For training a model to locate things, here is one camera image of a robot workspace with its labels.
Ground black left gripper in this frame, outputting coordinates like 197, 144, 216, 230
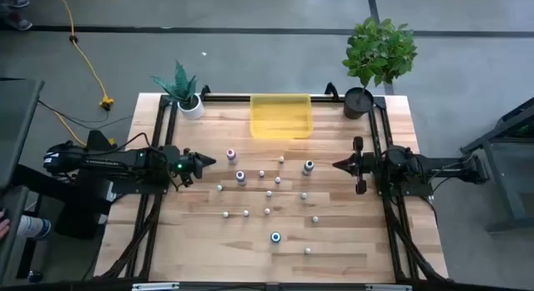
181, 147, 217, 188

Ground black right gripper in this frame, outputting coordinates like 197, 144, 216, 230
331, 136, 379, 196

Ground snake plant in white pot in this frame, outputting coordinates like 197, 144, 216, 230
150, 60, 205, 120

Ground yellow translucent plastic tray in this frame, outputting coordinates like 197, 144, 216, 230
249, 93, 314, 140

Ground leafy plant in black pot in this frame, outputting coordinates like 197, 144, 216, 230
341, 17, 419, 120

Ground black equipment stand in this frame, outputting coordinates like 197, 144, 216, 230
53, 130, 122, 242

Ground grey metal cart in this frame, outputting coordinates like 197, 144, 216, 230
460, 97, 534, 233

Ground dark grey side desk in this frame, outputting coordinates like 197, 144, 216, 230
0, 77, 46, 279

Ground person's hand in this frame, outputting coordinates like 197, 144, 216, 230
0, 210, 11, 241

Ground black aluminium table frame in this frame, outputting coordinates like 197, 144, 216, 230
93, 82, 451, 286

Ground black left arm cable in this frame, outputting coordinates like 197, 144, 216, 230
110, 132, 179, 192

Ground black cable bundle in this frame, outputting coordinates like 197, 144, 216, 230
383, 197, 450, 282
99, 194, 162, 279

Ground silver metal bracket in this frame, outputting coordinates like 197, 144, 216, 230
365, 283, 413, 291
131, 282, 180, 291

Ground yellow extension cord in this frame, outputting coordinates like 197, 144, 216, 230
53, 0, 118, 148

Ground thin black floor cable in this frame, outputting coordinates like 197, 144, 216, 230
37, 99, 134, 130

